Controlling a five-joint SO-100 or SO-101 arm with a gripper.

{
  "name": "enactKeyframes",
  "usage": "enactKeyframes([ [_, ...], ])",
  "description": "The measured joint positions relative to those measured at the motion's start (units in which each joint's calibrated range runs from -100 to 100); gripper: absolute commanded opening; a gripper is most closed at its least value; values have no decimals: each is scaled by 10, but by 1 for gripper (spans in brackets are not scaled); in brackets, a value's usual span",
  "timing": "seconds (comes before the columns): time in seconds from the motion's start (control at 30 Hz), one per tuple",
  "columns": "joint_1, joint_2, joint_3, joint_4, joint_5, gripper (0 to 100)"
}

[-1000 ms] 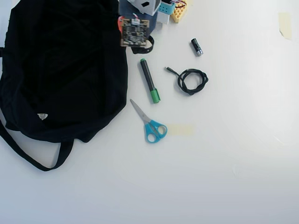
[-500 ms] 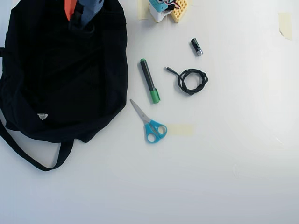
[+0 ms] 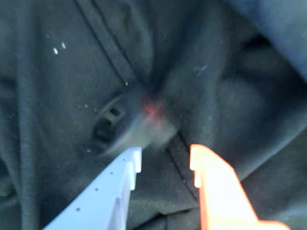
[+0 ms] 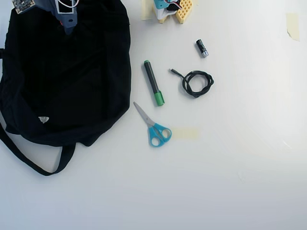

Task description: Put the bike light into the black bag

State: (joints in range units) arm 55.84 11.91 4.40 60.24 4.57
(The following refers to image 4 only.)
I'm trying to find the grey-blue gripper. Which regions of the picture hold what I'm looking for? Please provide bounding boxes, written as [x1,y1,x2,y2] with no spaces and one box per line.
[35,0,79,36]

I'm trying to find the black fabric bag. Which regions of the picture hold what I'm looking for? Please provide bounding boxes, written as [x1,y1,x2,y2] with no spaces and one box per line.
[0,0,132,177]

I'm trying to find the black marker with green cap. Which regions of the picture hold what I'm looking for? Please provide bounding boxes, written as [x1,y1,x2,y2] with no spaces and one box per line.
[143,60,165,107]

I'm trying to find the small black cylinder flashlight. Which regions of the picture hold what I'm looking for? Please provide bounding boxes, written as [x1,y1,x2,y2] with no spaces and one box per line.
[195,39,210,59]

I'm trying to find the red white black wire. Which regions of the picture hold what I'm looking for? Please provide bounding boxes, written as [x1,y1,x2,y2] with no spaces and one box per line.
[58,0,80,9]

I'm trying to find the camera circuit board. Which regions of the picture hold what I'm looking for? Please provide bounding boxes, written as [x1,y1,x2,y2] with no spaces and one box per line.
[12,0,37,15]

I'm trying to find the coiled black usb cable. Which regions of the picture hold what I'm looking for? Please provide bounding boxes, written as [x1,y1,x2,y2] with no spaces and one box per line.
[168,68,215,99]

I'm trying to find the blue-handled scissors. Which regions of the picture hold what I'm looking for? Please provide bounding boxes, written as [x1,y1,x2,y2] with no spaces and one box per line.
[133,101,173,148]

